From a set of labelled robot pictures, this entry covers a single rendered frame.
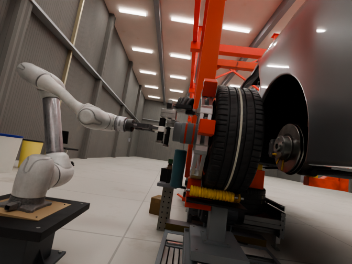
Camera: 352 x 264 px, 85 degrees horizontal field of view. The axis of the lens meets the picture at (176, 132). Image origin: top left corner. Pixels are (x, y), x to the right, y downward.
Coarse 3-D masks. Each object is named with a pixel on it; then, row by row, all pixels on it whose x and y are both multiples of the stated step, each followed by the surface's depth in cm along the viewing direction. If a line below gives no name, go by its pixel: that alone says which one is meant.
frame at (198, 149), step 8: (208, 104) 107; (200, 112) 101; (208, 112) 101; (200, 136) 99; (208, 136) 99; (200, 144) 99; (192, 152) 146; (200, 152) 99; (192, 160) 139; (192, 168) 107; (200, 168) 106; (192, 176) 111; (200, 176) 110
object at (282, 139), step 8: (288, 128) 126; (296, 128) 116; (280, 136) 125; (288, 136) 124; (296, 136) 115; (288, 144) 119; (296, 144) 113; (304, 144) 110; (280, 152) 121; (288, 152) 119; (296, 152) 112; (280, 160) 130; (288, 160) 120; (296, 160) 111; (280, 168) 129; (288, 168) 119; (296, 168) 114
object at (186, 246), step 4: (184, 228) 144; (188, 228) 145; (184, 232) 137; (188, 232) 144; (184, 236) 130; (188, 236) 136; (184, 240) 123; (188, 240) 129; (184, 244) 118; (188, 244) 124; (184, 248) 113; (188, 248) 118; (184, 252) 108; (188, 252) 113; (184, 256) 104; (188, 256) 109; (184, 260) 99; (188, 260) 104; (192, 260) 105
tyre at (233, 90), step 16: (224, 96) 101; (256, 96) 103; (224, 112) 95; (240, 112) 95; (256, 112) 95; (224, 128) 93; (256, 128) 92; (224, 144) 93; (240, 144) 92; (256, 144) 92; (224, 160) 95; (240, 160) 94; (256, 160) 93; (208, 176) 101; (224, 176) 99; (240, 176) 97; (240, 192) 109
